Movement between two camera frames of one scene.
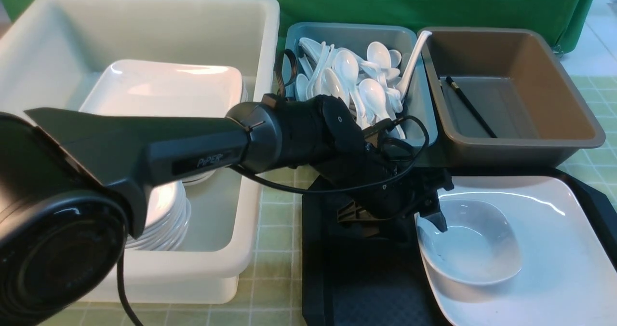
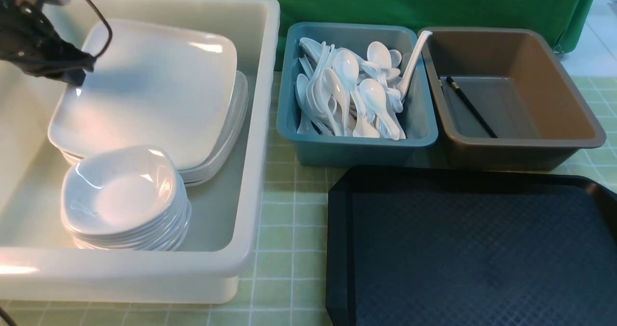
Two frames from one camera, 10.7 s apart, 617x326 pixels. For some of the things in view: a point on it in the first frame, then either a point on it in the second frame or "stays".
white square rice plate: [568, 274] -> [151, 84]
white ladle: [401, 88] stays
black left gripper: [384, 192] -> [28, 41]
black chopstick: [458, 92] stays
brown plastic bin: [506, 97] stays
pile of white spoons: [369, 84] stays
